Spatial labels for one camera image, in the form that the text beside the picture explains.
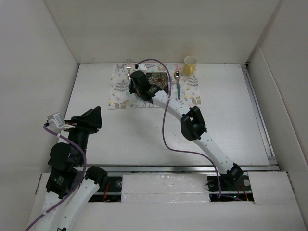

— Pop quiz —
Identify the aluminium front rail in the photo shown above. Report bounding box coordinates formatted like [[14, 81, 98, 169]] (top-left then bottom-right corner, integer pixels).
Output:
[[96, 165, 280, 172]]

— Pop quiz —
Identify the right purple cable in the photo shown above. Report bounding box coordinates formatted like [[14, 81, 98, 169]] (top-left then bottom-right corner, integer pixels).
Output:
[[134, 58, 222, 199]]

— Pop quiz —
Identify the fork with teal handle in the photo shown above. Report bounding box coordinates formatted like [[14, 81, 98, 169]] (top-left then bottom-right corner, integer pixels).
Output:
[[126, 59, 131, 77]]

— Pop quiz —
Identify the spoon with teal handle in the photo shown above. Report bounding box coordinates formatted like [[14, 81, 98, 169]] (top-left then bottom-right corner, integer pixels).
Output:
[[174, 71, 181, 100]]

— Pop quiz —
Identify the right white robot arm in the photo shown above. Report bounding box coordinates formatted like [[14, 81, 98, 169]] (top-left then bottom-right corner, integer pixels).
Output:
[[129, 70, 244, 190]]

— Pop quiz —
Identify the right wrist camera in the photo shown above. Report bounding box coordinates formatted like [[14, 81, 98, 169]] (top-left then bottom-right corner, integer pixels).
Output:
[[135, 63, 147, 73]]

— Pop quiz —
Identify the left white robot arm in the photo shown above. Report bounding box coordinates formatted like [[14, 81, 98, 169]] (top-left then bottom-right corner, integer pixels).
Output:
[[35, 106, 108, 231]]

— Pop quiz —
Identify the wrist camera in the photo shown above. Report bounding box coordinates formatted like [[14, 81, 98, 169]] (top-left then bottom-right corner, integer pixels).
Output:
[[135, 63, 147, 73], [46, 112, 72, 131]]

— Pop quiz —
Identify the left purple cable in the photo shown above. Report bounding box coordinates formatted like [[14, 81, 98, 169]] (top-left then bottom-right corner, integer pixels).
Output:
[[25, 124, 88, 231]]

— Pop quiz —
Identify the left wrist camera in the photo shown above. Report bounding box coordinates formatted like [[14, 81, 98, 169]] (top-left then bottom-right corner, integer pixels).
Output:
[[46, 112, 72, 131]]

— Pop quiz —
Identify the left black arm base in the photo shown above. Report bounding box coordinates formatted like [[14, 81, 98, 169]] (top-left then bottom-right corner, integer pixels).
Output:
[[85, 166, 123, 203]]

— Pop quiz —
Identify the yellow mug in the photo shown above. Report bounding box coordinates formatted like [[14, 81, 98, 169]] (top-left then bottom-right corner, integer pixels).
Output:
[[183, 56, 197, 76]]

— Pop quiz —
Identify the purple cable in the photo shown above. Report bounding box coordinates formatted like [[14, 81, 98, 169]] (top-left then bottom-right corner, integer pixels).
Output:
[[134, 58, 222, 199], [25, 124, 88, 231]]

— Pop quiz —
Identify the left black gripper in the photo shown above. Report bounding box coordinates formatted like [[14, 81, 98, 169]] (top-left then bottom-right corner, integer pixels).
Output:
[[63, 105, 102, 164]]

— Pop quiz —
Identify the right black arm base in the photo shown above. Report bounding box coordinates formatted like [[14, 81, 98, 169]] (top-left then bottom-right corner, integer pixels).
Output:
[[204, 172, 254, 202]]

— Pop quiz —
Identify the black floral square plate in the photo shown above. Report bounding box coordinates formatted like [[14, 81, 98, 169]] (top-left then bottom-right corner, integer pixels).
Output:
[[146, 72, 169, 94]]

